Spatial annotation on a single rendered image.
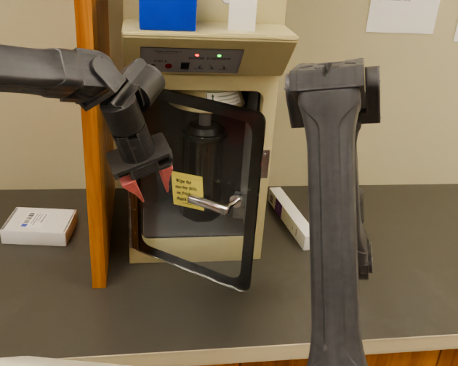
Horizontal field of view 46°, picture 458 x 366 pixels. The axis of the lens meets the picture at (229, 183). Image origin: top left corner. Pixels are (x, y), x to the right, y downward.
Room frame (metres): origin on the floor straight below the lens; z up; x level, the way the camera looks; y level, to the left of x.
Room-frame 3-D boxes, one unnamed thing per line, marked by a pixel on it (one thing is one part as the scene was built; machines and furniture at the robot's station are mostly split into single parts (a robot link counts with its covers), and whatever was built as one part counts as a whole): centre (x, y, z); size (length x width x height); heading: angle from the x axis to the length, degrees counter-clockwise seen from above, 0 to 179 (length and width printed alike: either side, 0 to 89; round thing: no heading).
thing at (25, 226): (1.17, 0.47, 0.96); 0.16 x 0.12 x 0.04; 92
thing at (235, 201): (0.92, 0.03, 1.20); 0.10 x 0.05 x 0.03; 62
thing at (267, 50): (1.03, 0.06, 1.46); 0.32 x 0.11 x 0.10; 100
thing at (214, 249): (0.98, 0.08, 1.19); 0.30 x 0.01 x 0.40; 62
